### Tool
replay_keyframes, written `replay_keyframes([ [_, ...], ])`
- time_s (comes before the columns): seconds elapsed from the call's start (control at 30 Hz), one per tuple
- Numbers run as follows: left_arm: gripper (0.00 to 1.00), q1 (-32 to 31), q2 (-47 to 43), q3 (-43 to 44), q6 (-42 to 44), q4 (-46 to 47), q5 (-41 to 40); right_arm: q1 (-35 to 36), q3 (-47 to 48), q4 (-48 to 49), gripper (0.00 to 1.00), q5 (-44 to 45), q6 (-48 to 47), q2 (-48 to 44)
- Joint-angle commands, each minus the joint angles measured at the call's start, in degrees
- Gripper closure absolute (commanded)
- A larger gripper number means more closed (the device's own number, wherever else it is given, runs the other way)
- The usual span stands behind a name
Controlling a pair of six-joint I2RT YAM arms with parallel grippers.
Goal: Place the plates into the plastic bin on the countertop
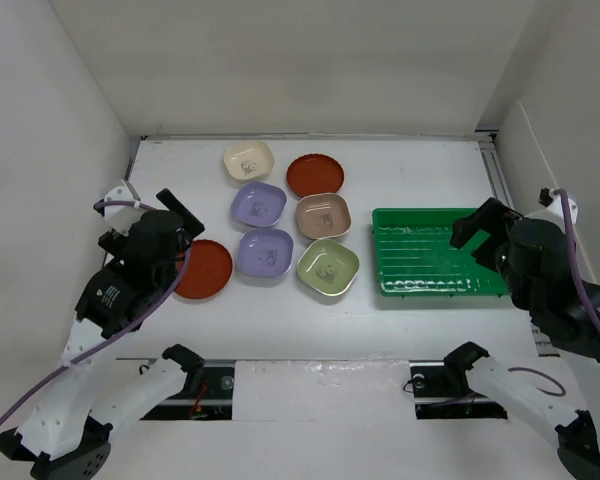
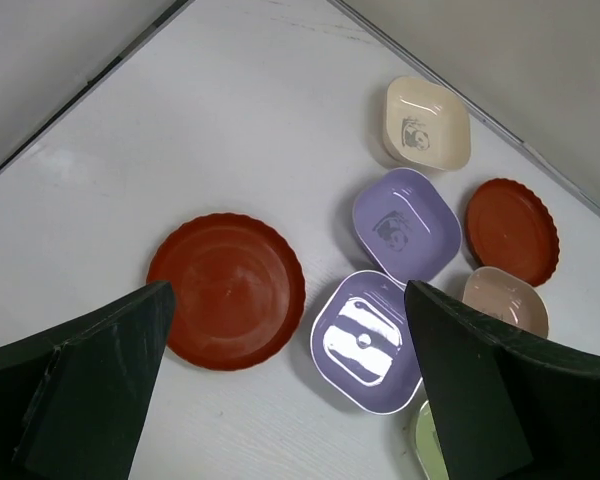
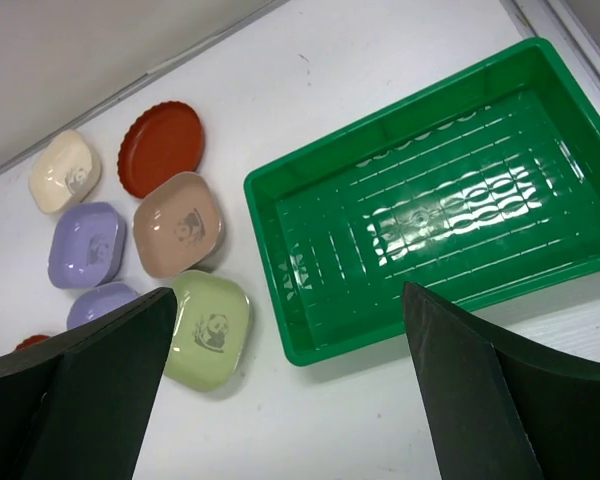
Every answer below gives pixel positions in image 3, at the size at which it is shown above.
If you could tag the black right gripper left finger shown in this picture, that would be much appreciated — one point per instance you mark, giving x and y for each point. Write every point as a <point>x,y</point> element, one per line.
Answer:
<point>77,405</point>

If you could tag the cream square panda plate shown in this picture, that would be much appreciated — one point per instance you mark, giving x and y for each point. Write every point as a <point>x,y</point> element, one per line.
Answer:
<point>65,173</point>

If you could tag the pink square panda plate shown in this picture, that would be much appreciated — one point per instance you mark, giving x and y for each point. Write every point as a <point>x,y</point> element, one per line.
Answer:
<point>177,226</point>

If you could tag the green plastic bin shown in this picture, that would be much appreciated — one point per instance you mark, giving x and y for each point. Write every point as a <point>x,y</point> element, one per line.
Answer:
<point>482,187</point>

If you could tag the purple square panda plate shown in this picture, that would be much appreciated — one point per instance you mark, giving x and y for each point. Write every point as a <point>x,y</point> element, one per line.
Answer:
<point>87,246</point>

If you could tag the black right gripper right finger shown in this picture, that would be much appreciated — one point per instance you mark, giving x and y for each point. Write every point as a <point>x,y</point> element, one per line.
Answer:
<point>498,405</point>

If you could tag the red round scalloped plate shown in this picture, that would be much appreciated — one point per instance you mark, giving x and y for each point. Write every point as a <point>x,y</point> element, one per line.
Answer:
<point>165,140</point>

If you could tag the green square panda plate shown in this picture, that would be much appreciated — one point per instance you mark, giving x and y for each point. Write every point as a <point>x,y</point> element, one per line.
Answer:
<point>212,324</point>

